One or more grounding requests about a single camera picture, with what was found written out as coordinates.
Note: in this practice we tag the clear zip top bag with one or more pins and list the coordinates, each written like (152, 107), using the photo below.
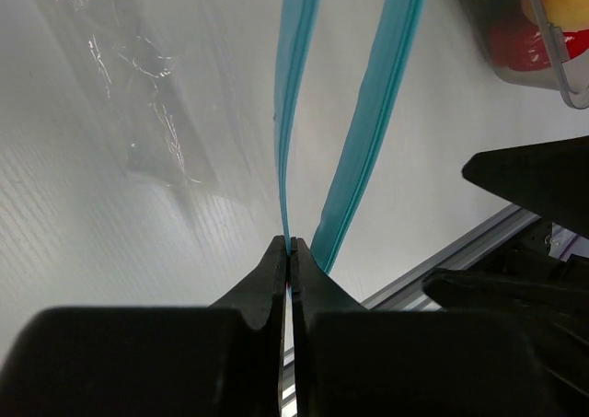
(195, 102)

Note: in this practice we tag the red toy bell pepper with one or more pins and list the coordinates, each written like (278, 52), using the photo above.
(516, 43)

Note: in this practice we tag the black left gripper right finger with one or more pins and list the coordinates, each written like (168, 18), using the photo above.
(499, 344)

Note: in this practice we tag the aluminium mounting rail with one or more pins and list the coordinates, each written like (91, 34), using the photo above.
(442, 260)

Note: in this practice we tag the clear plastic food bin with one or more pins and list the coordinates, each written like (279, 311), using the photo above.
(568, 51)

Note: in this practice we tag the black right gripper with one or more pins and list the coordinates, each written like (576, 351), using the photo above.
(548, 296)

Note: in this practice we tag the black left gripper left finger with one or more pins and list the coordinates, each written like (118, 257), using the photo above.
(222, 360)

